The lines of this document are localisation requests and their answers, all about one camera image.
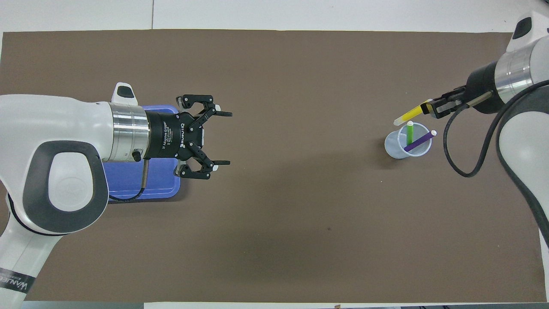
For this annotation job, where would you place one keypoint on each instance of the brown table mat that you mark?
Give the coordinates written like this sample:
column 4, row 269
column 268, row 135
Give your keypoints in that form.
column 300, row 214

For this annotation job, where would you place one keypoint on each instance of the clear plastic cup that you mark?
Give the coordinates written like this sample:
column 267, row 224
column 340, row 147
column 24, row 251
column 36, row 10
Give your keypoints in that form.
column 392, row 148

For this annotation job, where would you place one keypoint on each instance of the yellow pen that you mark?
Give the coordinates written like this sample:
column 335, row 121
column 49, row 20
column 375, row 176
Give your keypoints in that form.
column 411, row 113

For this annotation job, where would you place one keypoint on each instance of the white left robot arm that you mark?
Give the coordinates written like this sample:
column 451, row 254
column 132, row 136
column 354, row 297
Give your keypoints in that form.
column 43, row 128

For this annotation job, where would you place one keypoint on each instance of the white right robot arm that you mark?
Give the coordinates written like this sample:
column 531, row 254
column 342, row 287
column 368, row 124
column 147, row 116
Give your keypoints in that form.
column 527, row 137

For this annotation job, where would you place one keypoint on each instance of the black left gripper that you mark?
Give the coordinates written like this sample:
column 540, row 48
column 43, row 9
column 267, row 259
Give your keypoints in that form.
column 171, row 135

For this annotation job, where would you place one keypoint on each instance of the green pen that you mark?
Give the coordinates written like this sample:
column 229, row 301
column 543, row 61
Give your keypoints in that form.
column 410, row 135

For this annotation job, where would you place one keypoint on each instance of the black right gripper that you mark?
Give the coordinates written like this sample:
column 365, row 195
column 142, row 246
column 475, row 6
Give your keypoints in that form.
column 482, row 88

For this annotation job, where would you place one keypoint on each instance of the purple pen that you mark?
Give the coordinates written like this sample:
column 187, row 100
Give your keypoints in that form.
column 418, row 141

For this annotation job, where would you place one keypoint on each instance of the blue plastic tray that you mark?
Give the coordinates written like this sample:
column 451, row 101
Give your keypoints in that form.
column 163, row 180

